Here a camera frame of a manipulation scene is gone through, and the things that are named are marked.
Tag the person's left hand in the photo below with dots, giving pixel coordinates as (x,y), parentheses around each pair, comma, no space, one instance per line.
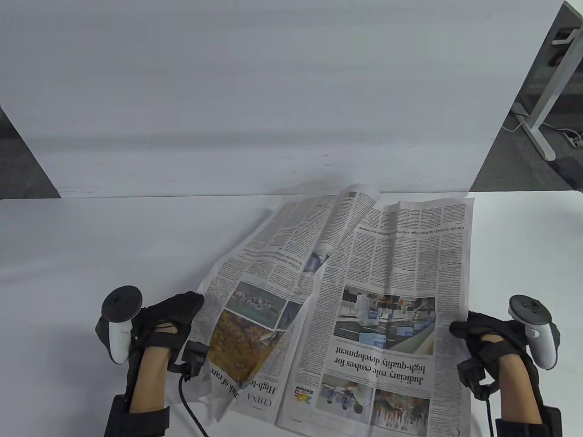
(175,312)

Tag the person's right forearm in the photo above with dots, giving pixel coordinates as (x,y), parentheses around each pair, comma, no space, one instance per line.
(521,391)

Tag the printed newspaper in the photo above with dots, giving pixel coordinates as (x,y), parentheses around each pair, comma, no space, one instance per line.
(401,273)

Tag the white desk leg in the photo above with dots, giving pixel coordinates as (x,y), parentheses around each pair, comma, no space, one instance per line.
(551,91)

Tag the person's left forearm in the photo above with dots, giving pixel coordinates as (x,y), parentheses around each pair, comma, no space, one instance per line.
(150,382)

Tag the black and white controller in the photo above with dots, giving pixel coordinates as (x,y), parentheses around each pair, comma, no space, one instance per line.
(120,305)
(542,341)

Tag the white backdrop board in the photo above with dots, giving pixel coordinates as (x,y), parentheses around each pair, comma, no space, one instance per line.
(273,91)

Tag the person's right hand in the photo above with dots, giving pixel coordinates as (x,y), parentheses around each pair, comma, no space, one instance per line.
(483,325)

